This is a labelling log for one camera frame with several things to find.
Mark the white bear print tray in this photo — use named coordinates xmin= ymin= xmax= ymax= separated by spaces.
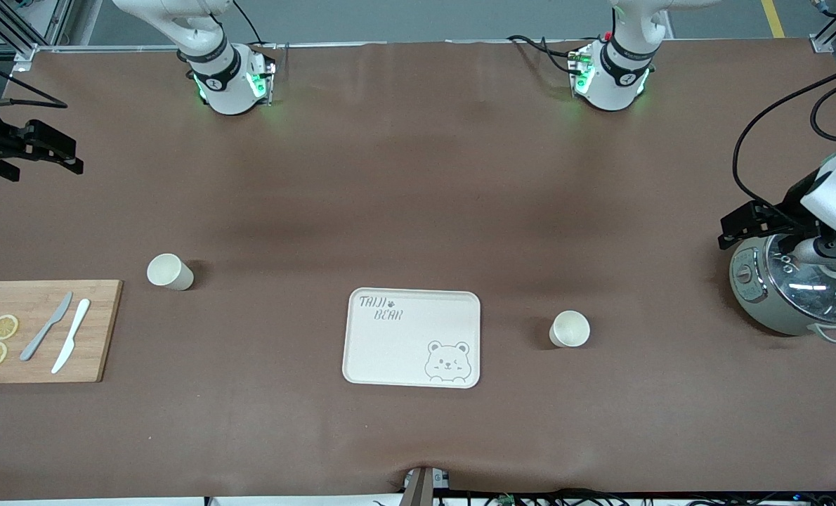
xmin=341 ymin=287 xmax=482 ymax=389

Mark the grey plastic knife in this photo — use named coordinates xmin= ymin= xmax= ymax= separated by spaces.
xmin=20 ymin=291 xmax=74 ymax=362

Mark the aluminium frame with black struts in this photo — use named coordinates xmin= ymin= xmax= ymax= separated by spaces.
xmin=0 ymin=0 xmax=74 ymax=74

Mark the white plastic cup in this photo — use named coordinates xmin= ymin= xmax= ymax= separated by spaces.
xmin=549 ymin=310 xmax=592 ymax=349
xmin=146 ymin=253 xmax=195 ymax=292

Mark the glass cooker lid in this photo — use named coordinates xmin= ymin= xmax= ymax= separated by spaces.
xmin=766 ymin=235 xmax=836 ymax=325

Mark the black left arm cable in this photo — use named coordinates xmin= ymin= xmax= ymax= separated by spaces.
xmin=733 ymin=70 xmax=836 ymax=215

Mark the black left base cable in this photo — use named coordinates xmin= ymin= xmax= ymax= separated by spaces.
xmin=507 ymin=34 xmax=582 ymax=75

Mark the black right base cable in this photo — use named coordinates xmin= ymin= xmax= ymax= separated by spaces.
xmin=232 ymin=0 xmax=265 ymax=47

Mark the bamboo cutting board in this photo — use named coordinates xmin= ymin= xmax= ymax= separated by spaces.
xmin=0 ymin=280 xmax=124 ymax=384

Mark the white plastic knife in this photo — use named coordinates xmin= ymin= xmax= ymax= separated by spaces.
xmin=51 ymin=298 xmax=91 ymax=375

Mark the black base cable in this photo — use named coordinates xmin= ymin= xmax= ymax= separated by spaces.
xmin=507 ymin=34 xmax=582 ymax=75
xmin=232 ymin=0 xmax=265 ymax=47

